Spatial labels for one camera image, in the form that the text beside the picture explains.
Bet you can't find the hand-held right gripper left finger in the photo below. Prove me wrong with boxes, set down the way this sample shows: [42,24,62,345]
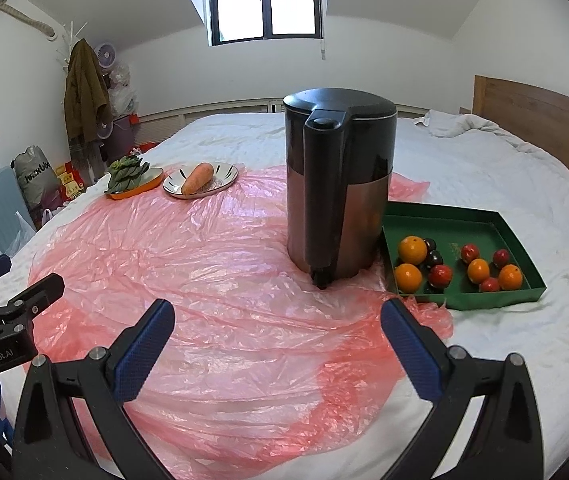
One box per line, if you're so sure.
[12,298,176,480]

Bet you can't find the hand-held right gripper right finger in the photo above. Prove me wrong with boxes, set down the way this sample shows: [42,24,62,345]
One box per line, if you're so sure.
[381,298,545,480]

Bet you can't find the orange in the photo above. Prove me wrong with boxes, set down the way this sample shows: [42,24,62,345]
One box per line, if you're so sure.
[467,258,491,284]
[393,263,424,293]
[397,236,428,265]
[497,264,524,291]

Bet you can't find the green tray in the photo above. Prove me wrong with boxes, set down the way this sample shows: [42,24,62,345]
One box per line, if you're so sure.
[381,201,547,312]

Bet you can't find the white plastic bag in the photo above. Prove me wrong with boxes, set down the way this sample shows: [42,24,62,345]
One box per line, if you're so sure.
[39,207,68,228]
[0,210,38,261]

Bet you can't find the grey bag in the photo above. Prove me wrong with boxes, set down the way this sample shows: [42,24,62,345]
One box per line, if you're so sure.
[13,145,61,209]

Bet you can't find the pink plastic sheet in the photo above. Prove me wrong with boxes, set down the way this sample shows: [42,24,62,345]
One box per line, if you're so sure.
[28,164,454,471]

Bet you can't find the yellow and red boxes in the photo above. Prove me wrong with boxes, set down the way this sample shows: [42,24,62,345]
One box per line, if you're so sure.
[59,160,88,196]

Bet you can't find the green bok choy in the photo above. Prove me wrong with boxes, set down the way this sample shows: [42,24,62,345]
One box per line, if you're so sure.
[105,155,151,194]

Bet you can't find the orange plate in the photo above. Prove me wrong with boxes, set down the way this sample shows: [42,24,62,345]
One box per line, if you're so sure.
[104,166,164,201]

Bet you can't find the purple bin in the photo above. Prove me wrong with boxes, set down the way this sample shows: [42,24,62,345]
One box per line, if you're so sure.
[97,114,135,161]

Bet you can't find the carrot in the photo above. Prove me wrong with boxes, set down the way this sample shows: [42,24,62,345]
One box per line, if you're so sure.
[180,162,214,196]

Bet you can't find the black and copper kettle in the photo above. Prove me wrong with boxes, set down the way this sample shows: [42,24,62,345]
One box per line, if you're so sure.
[283,88,398,290]

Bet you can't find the white striped plate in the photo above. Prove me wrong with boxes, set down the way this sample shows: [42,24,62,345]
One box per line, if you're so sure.
[163,162,239,200]

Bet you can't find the white bed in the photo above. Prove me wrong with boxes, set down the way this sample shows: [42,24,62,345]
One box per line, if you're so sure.
[0,110,569,480]

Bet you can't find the brown coat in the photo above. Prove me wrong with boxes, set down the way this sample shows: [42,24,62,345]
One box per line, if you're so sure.
[63,38,114,146]

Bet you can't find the white radiator cover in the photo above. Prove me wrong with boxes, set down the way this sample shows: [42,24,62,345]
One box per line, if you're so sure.
[134,97,465,146]

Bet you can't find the clear plastic bags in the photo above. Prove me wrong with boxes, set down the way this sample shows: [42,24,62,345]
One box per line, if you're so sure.
[107,62,138,116]

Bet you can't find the crumpled white blanket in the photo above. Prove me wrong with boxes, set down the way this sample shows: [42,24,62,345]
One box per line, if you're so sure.
[413,109,540,148]

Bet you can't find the small white fan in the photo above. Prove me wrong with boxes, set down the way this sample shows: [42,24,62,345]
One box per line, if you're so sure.
[94,41,116,66]

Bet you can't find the white coat rack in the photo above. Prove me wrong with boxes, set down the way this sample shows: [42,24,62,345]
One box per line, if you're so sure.
[57,20,88,76]

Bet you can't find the wooden headboard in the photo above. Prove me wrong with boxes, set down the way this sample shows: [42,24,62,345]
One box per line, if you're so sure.
[472,75,569,211]

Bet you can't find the window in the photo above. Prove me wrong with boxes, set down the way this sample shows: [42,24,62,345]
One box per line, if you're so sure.
[208,0,326,47]

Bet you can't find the wall pipe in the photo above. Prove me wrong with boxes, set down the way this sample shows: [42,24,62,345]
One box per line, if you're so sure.
[0,0,60,41]

